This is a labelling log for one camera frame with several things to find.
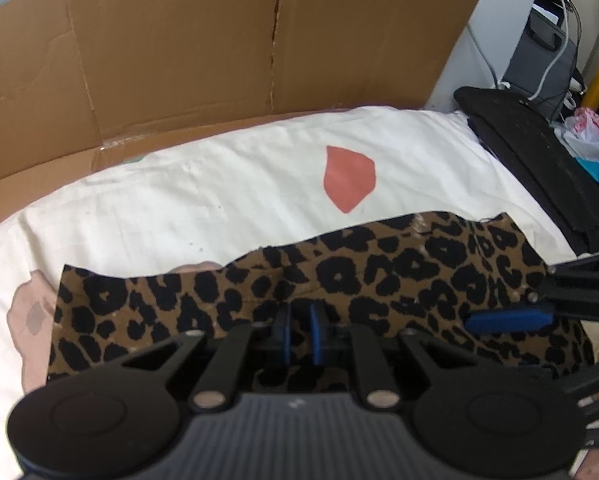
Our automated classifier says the folded black garment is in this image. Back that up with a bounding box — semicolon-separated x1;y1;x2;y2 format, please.
453;87;599;255

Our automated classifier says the white cable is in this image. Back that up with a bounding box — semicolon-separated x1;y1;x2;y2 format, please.
528;0;573;104

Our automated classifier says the white plastic shopping bag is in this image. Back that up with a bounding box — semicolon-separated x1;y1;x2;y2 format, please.
554;108;599;162

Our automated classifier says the cream bear print bedsheet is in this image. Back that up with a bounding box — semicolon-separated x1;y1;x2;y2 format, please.
0;107;574;479

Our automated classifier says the grey storage box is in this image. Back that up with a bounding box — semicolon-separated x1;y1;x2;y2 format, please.
503;9;577;120

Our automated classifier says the brown cardboard sheet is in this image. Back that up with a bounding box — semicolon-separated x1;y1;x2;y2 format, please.
0;0;479;223

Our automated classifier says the leopard print skirt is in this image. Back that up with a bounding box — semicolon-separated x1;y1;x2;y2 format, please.
46;211;595;391

